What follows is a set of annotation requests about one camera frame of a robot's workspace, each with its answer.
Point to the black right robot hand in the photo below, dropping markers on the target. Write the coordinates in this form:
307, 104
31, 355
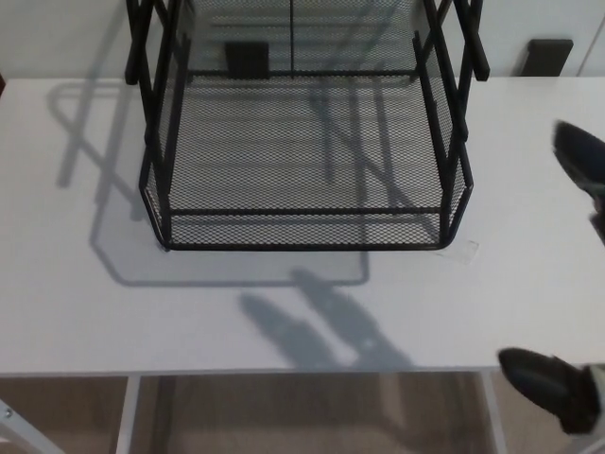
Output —
543, 383

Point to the black mesh file tray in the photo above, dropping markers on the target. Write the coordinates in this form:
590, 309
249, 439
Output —
302, 232

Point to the black metal file rack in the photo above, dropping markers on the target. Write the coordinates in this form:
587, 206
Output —
478, 52

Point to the white desk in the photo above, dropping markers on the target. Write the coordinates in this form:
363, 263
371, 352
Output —
71, 321

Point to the clear plastic tape piece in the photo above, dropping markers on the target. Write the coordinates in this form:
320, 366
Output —
465, 251

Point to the white metal stand leg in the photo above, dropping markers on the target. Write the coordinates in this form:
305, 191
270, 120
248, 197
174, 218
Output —
23, 428

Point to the black wall outlet right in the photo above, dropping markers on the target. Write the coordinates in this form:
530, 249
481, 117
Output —
548, 57

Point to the black wall outlet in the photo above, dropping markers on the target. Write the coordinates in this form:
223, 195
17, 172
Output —
248, 59
548, 57

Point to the black wall outlet left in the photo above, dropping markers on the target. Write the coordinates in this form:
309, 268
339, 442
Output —
248, 59

